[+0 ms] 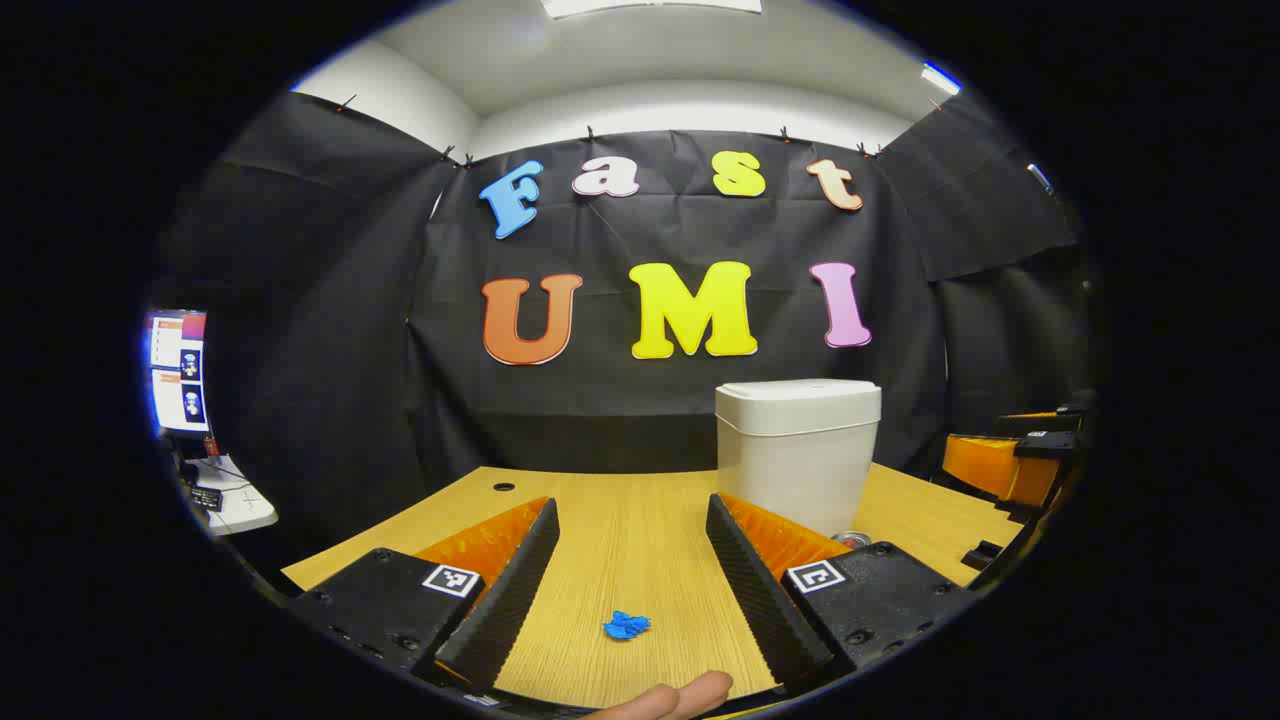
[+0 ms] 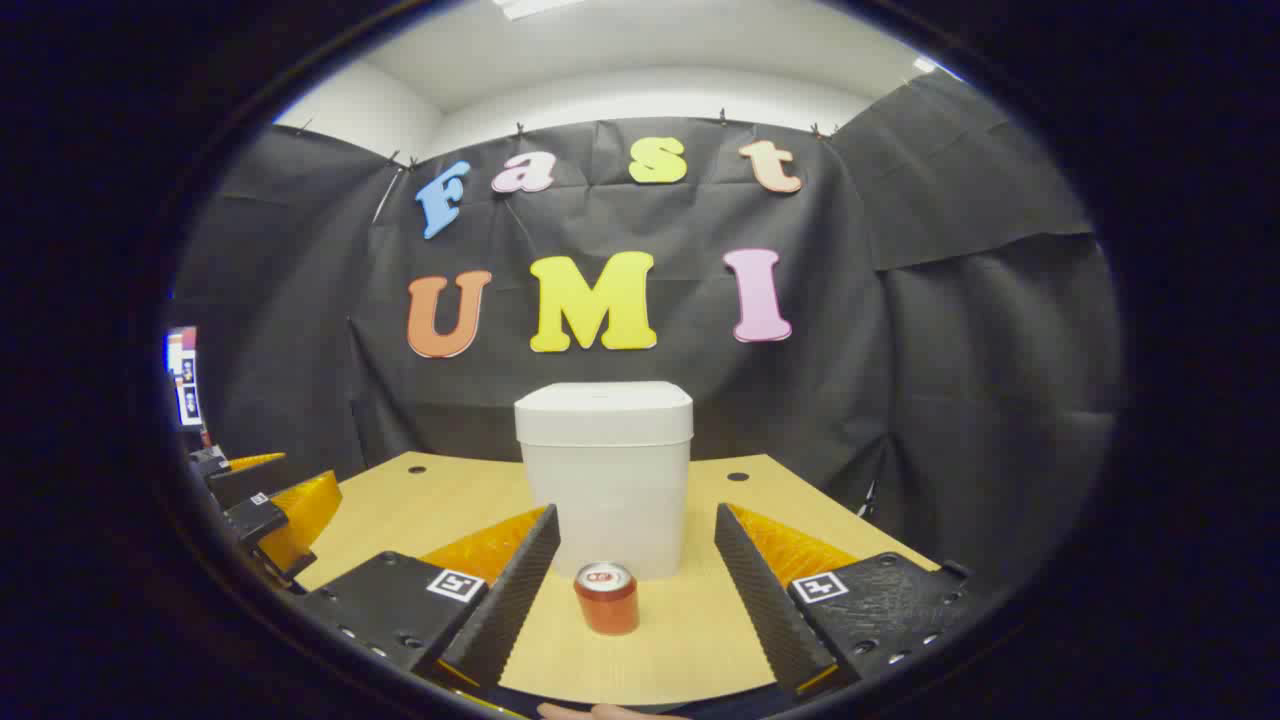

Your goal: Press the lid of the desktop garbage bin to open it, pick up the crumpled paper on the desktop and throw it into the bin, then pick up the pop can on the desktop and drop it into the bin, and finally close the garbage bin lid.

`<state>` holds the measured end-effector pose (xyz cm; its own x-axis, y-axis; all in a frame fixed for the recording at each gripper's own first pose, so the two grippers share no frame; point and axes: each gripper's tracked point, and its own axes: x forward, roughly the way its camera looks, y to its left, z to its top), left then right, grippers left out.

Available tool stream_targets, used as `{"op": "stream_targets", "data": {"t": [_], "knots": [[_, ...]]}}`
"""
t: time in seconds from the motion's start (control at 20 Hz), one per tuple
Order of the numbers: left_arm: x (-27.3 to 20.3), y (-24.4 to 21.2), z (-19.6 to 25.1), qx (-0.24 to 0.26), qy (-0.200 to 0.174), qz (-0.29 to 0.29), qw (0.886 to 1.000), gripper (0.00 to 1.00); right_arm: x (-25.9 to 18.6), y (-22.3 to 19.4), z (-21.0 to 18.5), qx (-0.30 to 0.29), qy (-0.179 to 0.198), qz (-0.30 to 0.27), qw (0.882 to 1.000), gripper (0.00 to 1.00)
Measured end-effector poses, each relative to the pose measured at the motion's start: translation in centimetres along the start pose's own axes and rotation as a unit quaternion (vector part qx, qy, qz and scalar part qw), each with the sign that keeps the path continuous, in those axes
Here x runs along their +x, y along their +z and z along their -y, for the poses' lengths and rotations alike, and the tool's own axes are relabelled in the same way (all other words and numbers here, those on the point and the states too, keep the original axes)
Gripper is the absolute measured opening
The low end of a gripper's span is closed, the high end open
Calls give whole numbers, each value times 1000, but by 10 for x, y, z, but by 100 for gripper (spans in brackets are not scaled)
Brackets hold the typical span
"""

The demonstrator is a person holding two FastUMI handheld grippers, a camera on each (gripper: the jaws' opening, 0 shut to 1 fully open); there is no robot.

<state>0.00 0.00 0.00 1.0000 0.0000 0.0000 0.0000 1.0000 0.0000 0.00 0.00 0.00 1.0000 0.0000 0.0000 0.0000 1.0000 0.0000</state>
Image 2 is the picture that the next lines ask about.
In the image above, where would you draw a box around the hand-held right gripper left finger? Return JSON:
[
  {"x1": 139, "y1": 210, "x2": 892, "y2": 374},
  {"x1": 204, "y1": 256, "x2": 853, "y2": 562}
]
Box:
[{"x1": 290, "y1": 503, "x2": 562, "y2": 701}]

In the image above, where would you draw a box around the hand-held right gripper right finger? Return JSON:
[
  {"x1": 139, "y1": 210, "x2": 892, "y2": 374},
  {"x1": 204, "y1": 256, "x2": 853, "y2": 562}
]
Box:
[{"x1": 713, "y1": 502, "x2": 979, "y2": 699}]

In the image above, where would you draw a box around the red pop can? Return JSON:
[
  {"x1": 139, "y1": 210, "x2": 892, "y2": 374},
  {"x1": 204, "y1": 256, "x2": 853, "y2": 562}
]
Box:
[{"x1": 573, "y1": 561, "x2": 641, "y2": 637}]

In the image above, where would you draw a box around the white garbage bin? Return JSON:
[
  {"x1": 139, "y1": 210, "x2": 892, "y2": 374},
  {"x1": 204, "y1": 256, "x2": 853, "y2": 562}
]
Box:
[{"x1": 514, "y1": 381, "x2": 695, "y2": 583}]

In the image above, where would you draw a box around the wooden desktop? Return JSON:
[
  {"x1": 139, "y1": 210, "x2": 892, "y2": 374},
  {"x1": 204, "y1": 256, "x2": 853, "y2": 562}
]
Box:
[{"x1": 295, "y1": 450, "x2": 941, "y2": 709}]

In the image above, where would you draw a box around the blue framed screen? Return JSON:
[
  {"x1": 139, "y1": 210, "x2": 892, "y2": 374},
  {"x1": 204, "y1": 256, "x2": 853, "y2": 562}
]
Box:
[{"x1": 165, "y1": 325, "x2": 204, "y2": 431}]

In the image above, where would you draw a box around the black backdrop cloth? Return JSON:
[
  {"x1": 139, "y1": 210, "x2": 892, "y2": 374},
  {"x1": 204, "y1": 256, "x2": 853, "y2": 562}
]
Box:
[{"x1": 165, "y1": 70, "x2": 1126, "y2": 601}]

